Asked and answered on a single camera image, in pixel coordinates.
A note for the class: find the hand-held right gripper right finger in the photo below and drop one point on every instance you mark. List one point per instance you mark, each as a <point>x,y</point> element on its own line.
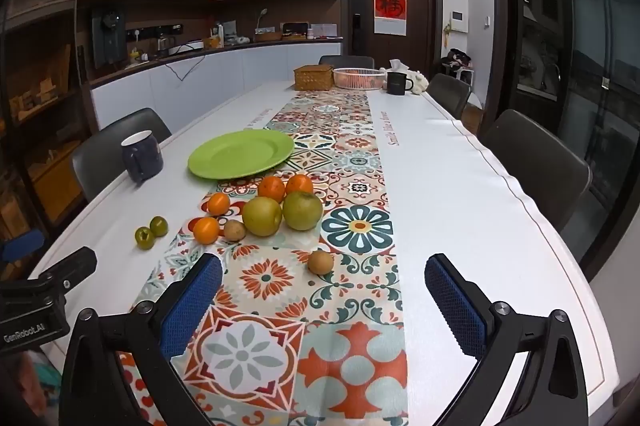
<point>455,306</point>

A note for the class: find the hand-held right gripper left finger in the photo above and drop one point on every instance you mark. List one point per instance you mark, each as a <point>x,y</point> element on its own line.
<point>192,301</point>

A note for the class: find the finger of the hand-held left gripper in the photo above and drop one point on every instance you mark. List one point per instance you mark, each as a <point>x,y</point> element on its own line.
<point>75,266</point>
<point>22,246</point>

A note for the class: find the orange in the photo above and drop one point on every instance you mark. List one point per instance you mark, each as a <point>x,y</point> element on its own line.
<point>300,183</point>
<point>271,188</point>
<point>218,203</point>
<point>206,230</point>

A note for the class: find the green tomato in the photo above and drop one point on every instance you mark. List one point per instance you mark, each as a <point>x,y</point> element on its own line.
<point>159,226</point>
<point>144,237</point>

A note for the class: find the brown kiwi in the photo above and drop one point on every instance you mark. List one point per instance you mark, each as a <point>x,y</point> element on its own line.
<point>320,262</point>
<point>234,230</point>

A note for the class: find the green pear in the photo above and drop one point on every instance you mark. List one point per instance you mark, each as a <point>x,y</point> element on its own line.
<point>262,216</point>

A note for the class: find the green apple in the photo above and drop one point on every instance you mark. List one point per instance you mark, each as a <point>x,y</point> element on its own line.
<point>302,211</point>

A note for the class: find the green plate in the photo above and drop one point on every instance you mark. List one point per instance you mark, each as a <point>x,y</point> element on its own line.
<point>240,153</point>

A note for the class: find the grey chair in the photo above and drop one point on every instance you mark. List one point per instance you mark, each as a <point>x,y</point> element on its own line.
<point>346,61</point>
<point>105,151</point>
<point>450,93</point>
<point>535,161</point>

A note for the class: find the navy blue mug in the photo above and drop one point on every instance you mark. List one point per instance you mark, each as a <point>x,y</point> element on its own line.
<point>141,158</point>

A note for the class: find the wooden display cabinet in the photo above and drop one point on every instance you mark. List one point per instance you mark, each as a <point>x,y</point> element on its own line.
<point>35,106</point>

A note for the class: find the patterned table runner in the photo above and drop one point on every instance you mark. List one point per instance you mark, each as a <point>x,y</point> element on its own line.
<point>350,186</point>

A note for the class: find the black mug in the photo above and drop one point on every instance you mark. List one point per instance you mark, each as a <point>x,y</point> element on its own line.
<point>396,84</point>

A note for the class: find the white stool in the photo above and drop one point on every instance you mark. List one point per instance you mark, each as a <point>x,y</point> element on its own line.
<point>464,76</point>

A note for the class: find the white counter cabinets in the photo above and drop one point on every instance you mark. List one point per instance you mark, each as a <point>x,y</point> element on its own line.
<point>250,71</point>

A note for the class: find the dark bag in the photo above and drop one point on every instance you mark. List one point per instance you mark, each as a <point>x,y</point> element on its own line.
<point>456,58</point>

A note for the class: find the wicker basket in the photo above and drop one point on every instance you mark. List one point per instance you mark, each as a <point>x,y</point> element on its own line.
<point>313,78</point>

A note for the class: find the yellow packet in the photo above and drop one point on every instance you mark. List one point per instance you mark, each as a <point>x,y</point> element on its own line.
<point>213,41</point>

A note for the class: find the glass sliding door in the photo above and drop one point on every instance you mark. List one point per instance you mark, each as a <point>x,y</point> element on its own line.
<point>590,81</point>

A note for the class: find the shallow wicker tray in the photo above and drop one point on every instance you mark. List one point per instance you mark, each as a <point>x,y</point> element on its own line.
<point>268,37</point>

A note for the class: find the white intercom panel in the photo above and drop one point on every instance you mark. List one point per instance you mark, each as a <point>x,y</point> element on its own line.
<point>457,22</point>

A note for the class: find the black countertop box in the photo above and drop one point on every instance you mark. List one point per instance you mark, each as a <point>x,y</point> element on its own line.
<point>295,28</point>

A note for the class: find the white countertop box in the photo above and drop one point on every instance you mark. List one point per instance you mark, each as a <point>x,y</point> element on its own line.
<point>324,31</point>

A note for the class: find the dark brown door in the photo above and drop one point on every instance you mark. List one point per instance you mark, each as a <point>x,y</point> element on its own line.
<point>420,6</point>

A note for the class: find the dark wall-mounted appliance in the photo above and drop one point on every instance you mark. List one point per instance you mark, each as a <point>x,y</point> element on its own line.
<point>107,36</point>

